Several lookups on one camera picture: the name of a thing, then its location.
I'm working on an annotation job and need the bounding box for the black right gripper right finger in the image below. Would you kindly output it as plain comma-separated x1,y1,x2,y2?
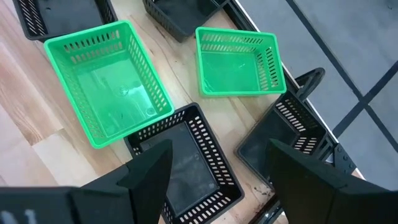
267,138,398,224

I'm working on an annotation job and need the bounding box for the black slotted plastic basket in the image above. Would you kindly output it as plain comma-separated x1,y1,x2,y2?
12,0,118,43
234,90,329,187
123,102,246,224
142,0,229,44

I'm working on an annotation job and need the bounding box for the green slotted plastic basket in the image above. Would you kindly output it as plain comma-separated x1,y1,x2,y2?
195,26,287,97
43,20,175,149

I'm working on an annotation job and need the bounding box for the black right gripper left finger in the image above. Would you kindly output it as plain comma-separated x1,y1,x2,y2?
0,139,174,224

